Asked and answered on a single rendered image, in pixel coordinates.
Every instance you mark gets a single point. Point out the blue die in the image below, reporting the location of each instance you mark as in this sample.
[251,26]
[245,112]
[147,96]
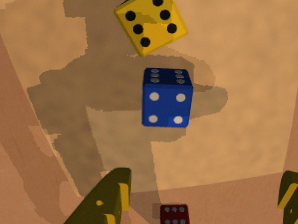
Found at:
[166,97]

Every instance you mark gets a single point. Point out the yellow die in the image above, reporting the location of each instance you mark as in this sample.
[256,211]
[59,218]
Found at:
[150,24]

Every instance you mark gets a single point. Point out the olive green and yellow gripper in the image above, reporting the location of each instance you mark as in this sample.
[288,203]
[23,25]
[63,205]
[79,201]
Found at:
[106,201]

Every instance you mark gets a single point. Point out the tan flat mat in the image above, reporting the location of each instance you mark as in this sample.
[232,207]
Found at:
[83,79]

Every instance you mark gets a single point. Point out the red die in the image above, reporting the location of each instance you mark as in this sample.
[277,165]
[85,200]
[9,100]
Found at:
[174,214]

